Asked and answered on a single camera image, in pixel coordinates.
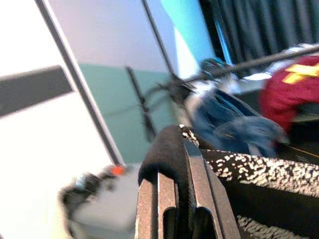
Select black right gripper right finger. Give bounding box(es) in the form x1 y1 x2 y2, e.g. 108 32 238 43
183 138 241 239

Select thin yellow cord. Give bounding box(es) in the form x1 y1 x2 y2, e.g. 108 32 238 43
289 145 319 159

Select blue denim shorts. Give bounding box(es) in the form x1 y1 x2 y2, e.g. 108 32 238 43
185 82 290 157

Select black metal clothes rack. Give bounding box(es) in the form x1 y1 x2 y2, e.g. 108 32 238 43
124 0 319 142

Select black printed t-shirt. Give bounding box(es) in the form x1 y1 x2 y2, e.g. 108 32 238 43
138 125 319 239

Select dark pleated curtain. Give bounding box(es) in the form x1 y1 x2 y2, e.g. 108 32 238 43
199 0 319 65

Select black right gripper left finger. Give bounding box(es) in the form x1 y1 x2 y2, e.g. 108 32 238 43
136 171 180 239

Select red cloth with yellow star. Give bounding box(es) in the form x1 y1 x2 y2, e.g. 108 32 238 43
259 56 319 132

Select orange and black tool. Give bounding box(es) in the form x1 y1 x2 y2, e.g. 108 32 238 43
59 164 130 200

